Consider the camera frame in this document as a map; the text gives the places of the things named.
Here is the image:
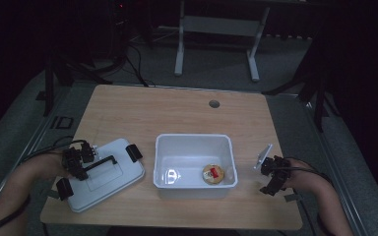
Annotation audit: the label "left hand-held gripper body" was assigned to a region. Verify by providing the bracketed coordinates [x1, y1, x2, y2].
[61, 141, 98, 182]

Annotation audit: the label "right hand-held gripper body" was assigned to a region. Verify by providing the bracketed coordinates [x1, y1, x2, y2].
[253, 143, 291, 197]

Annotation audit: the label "white box lid black handle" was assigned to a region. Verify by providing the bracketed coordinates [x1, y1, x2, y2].
[55, 138, 147, 213]

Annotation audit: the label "round tan snack red label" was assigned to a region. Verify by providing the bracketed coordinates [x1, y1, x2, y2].
[202, 163, 225, 186]

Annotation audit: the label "white plastic storage box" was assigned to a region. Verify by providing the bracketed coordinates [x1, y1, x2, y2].
[153, 132, 239, 200]

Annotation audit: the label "person's left hand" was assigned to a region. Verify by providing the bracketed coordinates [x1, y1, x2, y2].
[47, 150, 77, 181]

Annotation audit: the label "person's right hand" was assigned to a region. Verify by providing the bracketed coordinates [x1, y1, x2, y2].
[281, 158, 314, 192]

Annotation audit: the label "grey tape piece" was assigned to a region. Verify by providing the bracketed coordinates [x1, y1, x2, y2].
[46, 188, 62, 200]
[283, 193, 301, 203]

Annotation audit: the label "black metal stand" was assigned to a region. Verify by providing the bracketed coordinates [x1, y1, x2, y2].
[261, 29, 341, 134]
[34, 48, 113, 118]

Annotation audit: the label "dark equipment rack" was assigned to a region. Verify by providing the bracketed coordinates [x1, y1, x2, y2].
[108, 0, 136, 65]

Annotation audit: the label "metal floor rail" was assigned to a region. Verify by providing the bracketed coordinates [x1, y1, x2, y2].
[303, 97, 373, 236]
[0, 86, 77, 227]

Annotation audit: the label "black floor cables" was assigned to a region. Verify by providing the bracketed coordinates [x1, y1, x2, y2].
[124, 42, 158, 89]

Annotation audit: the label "white metal desk frame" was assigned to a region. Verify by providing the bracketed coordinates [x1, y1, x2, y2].
[173, 0, 272, 84]

